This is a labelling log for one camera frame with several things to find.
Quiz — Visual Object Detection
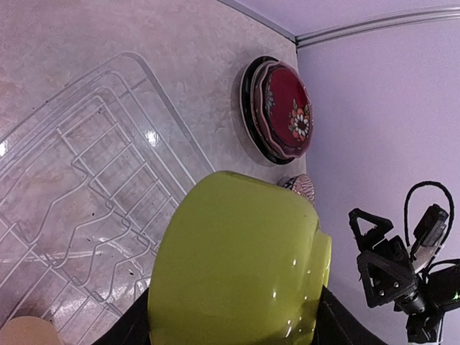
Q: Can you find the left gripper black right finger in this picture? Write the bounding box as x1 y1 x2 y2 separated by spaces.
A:
312 286 387 345

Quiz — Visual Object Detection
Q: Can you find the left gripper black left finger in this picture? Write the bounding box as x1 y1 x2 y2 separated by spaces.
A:
93 289 151 345

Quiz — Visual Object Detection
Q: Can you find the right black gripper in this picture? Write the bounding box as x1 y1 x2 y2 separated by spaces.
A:
348 207 446 345

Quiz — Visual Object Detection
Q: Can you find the blue white patterned bowl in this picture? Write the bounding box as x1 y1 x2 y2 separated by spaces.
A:
277 174 315 206

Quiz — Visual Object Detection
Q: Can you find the yellow mug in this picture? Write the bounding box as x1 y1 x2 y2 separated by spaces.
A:
1 316 63 345

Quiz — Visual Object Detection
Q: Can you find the green bowl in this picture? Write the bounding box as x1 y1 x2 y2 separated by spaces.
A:
147 171 331 344

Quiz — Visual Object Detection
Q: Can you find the pink speckled plate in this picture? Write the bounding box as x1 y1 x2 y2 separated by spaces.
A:
252 62 305 159

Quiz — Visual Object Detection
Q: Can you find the small black plate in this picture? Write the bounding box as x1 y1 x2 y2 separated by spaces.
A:
262 61 313 157

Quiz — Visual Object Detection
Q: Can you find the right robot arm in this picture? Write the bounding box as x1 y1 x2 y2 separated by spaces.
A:
349 180 459 344

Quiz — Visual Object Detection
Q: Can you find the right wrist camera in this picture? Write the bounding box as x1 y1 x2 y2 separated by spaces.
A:
409 204 449 273

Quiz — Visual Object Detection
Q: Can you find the white wire dish rack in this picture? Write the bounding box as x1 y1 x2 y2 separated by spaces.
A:
1 52 213 344

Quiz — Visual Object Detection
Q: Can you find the right aluminium frame post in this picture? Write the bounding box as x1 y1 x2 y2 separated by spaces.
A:
221 1 459 49

